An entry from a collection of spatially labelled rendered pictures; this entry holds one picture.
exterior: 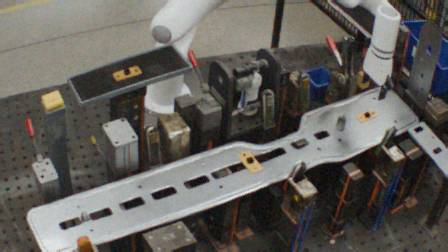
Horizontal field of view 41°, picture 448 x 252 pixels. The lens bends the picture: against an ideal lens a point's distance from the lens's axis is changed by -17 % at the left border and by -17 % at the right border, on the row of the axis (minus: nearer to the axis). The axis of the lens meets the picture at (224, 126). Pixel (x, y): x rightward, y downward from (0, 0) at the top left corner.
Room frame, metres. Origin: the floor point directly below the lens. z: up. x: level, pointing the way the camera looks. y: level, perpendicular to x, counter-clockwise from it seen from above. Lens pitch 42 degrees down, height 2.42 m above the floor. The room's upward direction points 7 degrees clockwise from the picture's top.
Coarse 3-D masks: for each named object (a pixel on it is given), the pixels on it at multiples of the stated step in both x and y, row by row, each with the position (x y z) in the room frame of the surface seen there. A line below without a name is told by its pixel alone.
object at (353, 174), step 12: (348, 168) 1.46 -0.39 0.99; (348, 180) 1.43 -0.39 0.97; (360, 180) 1.43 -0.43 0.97; (336, 192) 1.46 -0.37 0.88; (348, 192) 1.41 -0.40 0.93; (336, 204) 1.45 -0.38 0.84; (348, 204) 1.43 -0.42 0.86; (336, 216) 1.43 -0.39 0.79; (324, 228) 1.45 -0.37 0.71; (336, 228) 1.42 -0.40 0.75
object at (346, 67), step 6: (348, 36) 1.84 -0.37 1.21; (348, 42) 1.83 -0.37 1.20; (354, 42) 1.81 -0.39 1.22; (342, 48) 1.83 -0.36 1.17; (348, 48) 1.83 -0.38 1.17; (354, 48) 1.80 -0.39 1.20; (342, 54) 1.82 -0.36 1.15; (348, 54) 1.83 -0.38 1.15; (342, 60) 1.82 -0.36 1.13; (348, 60) 1.83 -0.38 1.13; (342, 66) 1.81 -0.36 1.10; (348, 66) 1.82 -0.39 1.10; (342, 72) 1.81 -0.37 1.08; (348, 72) 1.82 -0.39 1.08; (348, 78) 1.82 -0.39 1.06
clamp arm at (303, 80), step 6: (300, 78) 1.72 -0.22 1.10; (306, 78) 1.73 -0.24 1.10; (300, 84) 1.72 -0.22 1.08; (306, 84) 1.72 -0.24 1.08; (300, 90) 1.71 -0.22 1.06; (306, 90) 1.72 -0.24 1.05; (300, 96) 1.71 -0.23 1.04; (306, 96) 1.72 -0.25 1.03; (300, 102) 1.70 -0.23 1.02; (306, 102) 1.72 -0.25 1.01; (300, 108) 1.70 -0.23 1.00; (306, 108) 1.71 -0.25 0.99
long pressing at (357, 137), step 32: (352, 96) 1.79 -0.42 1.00; (320, 128) 1.61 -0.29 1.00; (352, 128) 1.63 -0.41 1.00; (384, 128) 1.65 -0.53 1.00; (192, 160) 1.42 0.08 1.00; (224, 160) 1.43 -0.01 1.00; (288, 160) 1.46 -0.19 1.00; (320, 160) 1.47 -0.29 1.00; (96, 192) 1.24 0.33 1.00; (128, 192) 1.26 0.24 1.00; (192, 192) 1.29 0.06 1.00; (224, 192) 1.31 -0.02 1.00; (32, 224) 1.07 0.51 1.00; (96, 224) 1.12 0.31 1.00; (128, 224) 1.14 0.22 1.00; (160, 224) 1.17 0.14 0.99
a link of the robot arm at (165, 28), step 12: (180, 0) 1.86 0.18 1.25; (192, 0) 1.85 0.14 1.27; (204, 0) 1.83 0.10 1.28; (216, 0) 1.83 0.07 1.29; (228, 0) 1.84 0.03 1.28; (168, 12) 1.84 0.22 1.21; (180, 12) 1.84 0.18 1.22; (192, 12) 1.83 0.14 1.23; (204, 12) 1.84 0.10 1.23; (156, 24) 1.83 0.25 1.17; (168, 24) 1.82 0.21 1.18; (180, 24) 1.82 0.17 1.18; (192, 24) 1.83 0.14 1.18; (156, 36) 1.82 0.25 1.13; (168, 36) 1.81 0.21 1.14; (180, 36) 1.82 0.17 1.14
